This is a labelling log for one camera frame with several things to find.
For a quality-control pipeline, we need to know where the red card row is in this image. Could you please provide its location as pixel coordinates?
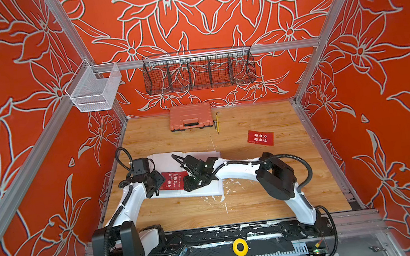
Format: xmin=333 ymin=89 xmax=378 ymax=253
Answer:
xmin=247 ymin=130 xmax=274 ymax=146
xmin=160 ymin=171 xmax=188 ymax=191

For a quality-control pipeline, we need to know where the white photo album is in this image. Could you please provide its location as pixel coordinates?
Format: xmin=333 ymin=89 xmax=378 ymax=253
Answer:
xmin=147 ymin=151 xmax=223 ymax=199

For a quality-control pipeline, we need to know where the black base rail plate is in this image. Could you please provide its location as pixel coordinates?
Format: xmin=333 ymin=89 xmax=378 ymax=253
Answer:
xmin=149 ymin=218 xmax=339 ymax=256

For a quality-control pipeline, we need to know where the black wire basket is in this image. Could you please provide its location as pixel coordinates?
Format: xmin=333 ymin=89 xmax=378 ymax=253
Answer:
xmin=142 ymin=46 xmax=257 ymax=95

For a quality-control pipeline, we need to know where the white mesh basket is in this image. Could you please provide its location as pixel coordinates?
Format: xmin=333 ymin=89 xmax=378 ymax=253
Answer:
xmin=65 ymin=60 xmax=122 ymax=113

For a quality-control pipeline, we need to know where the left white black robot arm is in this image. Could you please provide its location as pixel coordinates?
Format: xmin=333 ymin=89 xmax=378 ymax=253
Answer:
xmin=91 ymin=147 xmax=165 ymax=256

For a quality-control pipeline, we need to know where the red plastic tool case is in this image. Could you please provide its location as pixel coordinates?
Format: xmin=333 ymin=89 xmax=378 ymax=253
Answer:
xmin=169 ymin=103 xmax=214 ymax=132

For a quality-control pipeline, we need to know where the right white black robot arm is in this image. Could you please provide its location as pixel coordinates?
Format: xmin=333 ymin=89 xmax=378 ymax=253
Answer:
xmin=171 ymin=152 xmax=337 ymax=237

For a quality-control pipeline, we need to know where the red card top row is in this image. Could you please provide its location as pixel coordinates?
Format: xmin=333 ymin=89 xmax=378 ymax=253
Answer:
xmin=247 ymin=130 xmax=274 ymax=146

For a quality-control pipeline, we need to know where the yellow tape roll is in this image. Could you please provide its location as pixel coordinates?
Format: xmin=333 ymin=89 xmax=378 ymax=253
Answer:
xmin=232 ymin=238 xmax=249 ymax=256

